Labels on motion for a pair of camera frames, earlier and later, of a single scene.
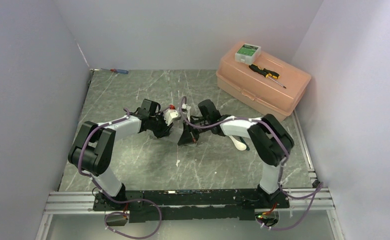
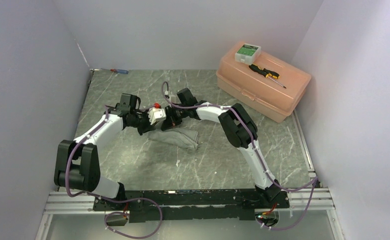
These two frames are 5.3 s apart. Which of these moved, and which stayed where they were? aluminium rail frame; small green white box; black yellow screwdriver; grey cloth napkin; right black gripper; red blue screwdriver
Moved: right black gripper; grey cloth napkin
Stayed: red blue screwdriver; small green white box; aluminium rail frame; black yellow screwdriver
